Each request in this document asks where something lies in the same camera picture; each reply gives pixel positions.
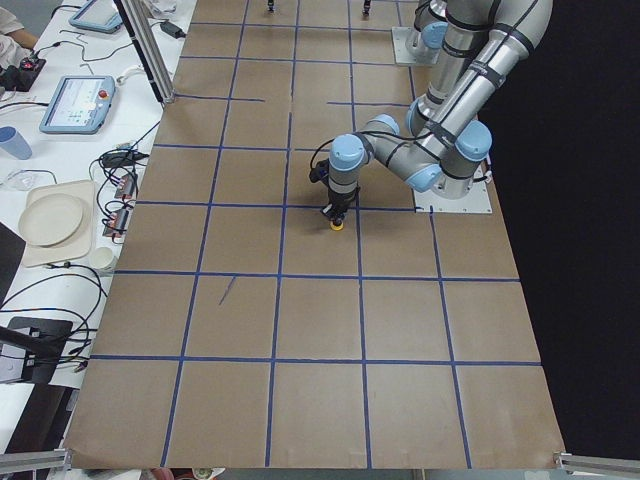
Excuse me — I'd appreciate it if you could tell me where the aluminium frame post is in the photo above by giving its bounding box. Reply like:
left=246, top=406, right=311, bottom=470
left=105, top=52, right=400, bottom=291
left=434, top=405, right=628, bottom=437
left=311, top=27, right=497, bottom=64
left=114, top=0, right=175, bottom=105

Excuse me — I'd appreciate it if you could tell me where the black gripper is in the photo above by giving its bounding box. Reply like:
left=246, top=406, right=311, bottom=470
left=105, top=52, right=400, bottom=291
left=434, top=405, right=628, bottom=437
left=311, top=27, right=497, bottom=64
left=321, top=186, right=360, bottom=223

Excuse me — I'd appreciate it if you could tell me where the blue plastic cup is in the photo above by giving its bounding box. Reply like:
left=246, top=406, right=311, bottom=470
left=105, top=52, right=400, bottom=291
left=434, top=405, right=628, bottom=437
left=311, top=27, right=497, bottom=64
left=0, top=126, right=32, bottom=160

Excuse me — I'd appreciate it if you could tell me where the teach pendant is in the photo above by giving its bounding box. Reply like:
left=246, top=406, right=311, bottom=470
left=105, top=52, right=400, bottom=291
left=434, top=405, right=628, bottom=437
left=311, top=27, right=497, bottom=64
left=39, top=75, right=116, bottom=134
left=69, top=0, right=122, bottom=34

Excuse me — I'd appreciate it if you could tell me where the far teach pendant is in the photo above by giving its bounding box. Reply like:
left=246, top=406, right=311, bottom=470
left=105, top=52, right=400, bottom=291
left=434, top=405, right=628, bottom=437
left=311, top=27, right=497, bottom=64
left=69, top=0, right=122, bottom=34

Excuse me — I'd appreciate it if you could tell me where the near teach pendant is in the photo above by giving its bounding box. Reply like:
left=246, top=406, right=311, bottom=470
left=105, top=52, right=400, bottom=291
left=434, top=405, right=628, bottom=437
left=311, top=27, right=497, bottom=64
left=39, top=75, right=116, bottom=134

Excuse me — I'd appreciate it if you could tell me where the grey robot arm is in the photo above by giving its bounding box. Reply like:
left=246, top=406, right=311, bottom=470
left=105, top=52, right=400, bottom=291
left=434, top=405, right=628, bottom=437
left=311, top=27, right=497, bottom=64
left=309, top=1, right=553, bottom=230
left=407, top=0, right=448, bottom=66

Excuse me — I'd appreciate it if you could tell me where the black monitor stand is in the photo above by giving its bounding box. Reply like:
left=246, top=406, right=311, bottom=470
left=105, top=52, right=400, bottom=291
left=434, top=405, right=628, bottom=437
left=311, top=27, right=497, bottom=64
left=1, top=316, right=73, bottom=384

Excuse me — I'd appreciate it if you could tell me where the black power adapter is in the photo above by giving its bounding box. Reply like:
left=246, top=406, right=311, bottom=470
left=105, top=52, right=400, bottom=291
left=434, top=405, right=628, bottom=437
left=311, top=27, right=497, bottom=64
left=159, top=20, right=186, bottom=39

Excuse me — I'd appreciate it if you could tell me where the beige tray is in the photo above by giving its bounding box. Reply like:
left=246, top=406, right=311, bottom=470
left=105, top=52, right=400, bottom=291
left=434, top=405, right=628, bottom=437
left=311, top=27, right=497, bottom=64
left=18, top=180, right=96, bottom=267

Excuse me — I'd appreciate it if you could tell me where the beige round plate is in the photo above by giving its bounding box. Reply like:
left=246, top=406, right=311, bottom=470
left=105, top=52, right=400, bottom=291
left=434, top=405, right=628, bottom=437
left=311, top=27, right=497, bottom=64
left=18, top=194, right=84, bottom=246

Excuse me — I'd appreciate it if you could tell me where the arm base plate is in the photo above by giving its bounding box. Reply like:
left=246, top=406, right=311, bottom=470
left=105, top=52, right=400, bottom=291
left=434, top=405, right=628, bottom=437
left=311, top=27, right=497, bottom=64
left=391, top=26, right=446, bottom=66
left=413, top=161, right=493, bottom=214

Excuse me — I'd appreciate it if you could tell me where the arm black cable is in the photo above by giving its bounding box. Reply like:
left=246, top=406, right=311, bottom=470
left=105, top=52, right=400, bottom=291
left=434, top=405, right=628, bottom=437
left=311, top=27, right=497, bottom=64
left=308, top=130, right=431, bottom=185

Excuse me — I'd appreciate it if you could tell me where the white paper cup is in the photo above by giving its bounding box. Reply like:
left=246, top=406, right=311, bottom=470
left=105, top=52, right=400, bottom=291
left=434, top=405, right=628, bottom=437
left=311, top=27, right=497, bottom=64
left=88, top=247, right=118, bottom=276

